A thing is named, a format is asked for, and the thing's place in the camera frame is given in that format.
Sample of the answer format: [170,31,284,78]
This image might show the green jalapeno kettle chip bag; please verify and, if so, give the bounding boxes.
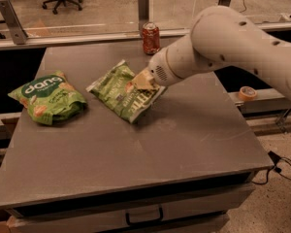
[86,60,166,123]

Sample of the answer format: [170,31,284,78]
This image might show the grey table drawer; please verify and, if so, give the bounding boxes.
[7,183,254,233]

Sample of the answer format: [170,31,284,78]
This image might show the red soda can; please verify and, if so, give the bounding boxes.
[142,22,160,55]

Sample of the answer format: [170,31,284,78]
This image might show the green dang rice chip bag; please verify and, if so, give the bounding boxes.
[8,71,86,125]

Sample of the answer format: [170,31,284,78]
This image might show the orange tape roll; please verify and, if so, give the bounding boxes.
[239,86,257,101]

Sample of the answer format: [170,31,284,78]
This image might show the left metal glass bracket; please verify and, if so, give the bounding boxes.
[0,0,28,45]

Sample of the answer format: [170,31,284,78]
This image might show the black floor cable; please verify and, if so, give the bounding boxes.
[250,150,291,186]

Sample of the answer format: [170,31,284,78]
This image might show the black drawer handle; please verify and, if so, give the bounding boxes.
[125,206,164,227]

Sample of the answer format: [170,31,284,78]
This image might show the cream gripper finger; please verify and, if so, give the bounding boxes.
[132,68,159,90]

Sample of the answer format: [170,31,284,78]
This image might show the middle metal glass bracket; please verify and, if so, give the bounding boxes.
[138,0,149,30]

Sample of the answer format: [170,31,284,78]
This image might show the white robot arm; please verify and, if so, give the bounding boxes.
[132,6,291,101]

